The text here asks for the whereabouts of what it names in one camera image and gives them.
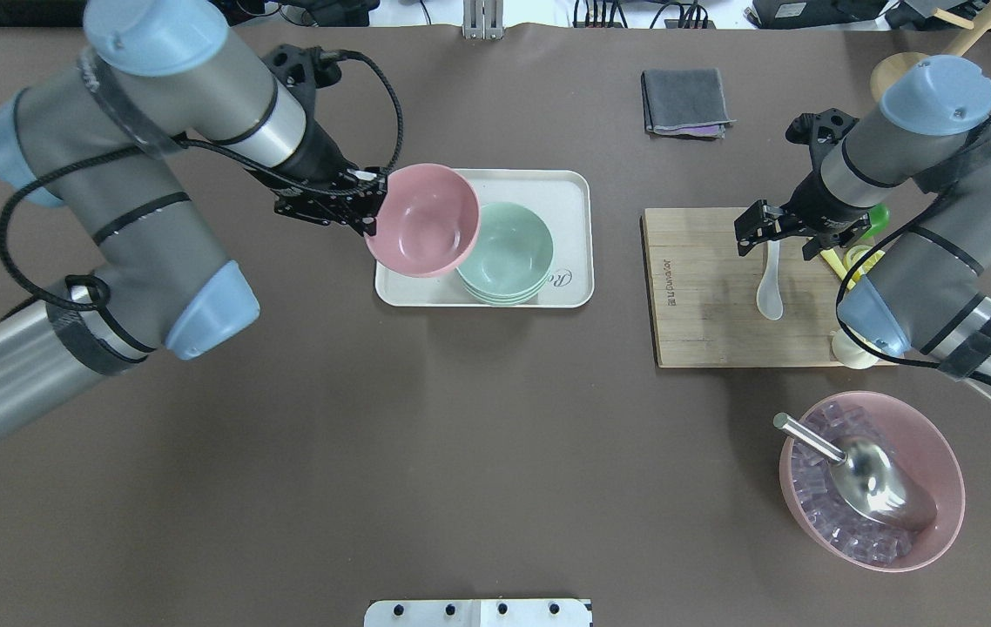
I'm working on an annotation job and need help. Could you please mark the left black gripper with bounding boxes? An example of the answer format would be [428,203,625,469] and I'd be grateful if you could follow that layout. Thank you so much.
[273,168,388,237]

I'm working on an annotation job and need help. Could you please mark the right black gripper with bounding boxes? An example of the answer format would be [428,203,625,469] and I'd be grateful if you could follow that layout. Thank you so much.
[734,199,872,261]

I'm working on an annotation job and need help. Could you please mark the white ceramic spoon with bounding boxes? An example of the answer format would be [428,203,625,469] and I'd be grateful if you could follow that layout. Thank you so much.
[757,239,785,320]

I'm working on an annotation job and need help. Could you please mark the small pink bowl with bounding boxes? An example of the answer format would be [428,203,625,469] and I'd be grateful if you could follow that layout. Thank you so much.
[367,163,481,278]

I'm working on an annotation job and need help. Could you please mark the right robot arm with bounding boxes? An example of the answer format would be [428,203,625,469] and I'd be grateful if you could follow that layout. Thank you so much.
[734,55,991,398]

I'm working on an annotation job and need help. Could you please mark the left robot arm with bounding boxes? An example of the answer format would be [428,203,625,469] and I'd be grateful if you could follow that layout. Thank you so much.
[0,1,389,440]

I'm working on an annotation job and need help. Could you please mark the green bowl stack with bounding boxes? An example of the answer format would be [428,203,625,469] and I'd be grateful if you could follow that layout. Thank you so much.
[456,202,554,306]

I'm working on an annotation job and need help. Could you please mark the large pink bowl with ice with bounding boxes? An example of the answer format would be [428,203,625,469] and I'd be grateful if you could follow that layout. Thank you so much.
[779,390,967,572]

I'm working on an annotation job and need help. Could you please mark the yellow plastic knife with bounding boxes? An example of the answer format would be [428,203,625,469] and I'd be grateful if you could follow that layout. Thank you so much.
[819,249,847,280]

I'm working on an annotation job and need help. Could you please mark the lemon slice upper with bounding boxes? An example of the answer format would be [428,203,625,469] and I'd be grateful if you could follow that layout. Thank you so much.
[844,246,887,283]

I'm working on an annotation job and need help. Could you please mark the green pepper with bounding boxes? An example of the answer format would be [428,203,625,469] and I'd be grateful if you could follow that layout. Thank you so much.
[863,203,890,239]

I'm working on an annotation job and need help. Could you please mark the wooden cutting board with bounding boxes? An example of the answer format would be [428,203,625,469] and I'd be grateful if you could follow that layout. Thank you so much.
[640,206,839,368]

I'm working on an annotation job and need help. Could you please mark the folded grey cloth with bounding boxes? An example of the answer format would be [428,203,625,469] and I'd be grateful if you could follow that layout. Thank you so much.
[640,68,735,139]

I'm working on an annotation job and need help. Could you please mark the wooden mug tree stand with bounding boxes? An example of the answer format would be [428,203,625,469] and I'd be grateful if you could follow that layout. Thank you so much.
[869,1,991,102]

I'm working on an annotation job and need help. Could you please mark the cream cartoon tray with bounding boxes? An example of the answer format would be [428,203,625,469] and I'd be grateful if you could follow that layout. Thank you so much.
[374,168,595,309]

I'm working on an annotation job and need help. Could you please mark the metal ice scoop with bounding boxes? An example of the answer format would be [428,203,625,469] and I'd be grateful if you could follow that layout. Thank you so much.
[772,413,938,532]

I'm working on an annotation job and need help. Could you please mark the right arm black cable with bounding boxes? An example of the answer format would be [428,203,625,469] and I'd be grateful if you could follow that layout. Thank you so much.
[834,96,991,419]

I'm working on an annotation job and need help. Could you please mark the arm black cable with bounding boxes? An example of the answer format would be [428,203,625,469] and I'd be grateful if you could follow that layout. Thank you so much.
[834,96,991,419]
[0,49,405,313]

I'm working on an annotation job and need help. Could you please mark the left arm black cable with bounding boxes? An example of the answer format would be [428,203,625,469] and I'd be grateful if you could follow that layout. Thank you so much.
[0,49,405,313]

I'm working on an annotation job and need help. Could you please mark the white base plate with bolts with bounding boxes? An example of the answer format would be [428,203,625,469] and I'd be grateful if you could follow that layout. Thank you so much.
[363,597,594,626]

